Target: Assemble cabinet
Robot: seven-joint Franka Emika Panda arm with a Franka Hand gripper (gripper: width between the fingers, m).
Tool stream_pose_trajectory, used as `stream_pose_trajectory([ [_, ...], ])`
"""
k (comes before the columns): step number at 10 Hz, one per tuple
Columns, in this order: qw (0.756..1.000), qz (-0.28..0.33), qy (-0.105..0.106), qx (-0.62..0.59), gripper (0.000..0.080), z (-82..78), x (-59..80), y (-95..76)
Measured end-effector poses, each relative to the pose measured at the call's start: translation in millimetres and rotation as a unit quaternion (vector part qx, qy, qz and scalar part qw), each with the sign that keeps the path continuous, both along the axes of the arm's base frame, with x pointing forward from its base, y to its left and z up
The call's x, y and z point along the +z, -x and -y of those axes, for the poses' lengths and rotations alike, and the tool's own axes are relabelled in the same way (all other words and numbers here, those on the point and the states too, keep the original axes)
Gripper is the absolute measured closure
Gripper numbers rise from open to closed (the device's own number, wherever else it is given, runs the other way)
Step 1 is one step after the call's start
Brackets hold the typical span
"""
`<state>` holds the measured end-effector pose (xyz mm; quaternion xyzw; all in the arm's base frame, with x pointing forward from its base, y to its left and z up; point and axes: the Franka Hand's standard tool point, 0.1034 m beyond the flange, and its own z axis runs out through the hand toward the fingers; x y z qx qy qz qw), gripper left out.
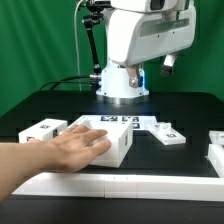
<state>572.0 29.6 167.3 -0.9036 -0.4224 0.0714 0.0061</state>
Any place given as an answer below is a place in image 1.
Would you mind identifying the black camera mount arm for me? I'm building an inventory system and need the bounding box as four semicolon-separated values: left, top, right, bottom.
82;0;111;91

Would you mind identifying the white cable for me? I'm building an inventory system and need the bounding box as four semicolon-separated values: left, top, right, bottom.
73;0;88;92

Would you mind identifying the white cabinet door with knob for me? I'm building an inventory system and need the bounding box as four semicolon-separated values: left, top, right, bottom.
148;122;186;145

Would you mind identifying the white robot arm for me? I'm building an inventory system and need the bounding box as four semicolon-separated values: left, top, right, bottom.
96;0;196;104

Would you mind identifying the person's bare hand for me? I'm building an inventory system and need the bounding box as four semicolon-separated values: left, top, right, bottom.
48;125;111;172

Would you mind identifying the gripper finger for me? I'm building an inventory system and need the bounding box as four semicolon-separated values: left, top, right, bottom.
126;67;139;88
161;53;178;76

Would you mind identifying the white cabinet top block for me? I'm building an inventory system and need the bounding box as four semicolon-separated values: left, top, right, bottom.
18;118;67;143

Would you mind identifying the person's forearm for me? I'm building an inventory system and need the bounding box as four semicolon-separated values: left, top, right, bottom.
0;140;58;204

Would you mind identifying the black cable bundle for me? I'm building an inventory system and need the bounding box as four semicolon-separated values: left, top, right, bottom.
39;75;101;92

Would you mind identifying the white U-shaped frame fence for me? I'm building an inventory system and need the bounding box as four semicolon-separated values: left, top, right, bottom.
12;143;224;203

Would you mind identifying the white cabinet body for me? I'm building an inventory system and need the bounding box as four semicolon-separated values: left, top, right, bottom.
70;115;133;168

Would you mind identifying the white marker base plate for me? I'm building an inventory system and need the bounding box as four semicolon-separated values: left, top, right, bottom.
86;115;157;130

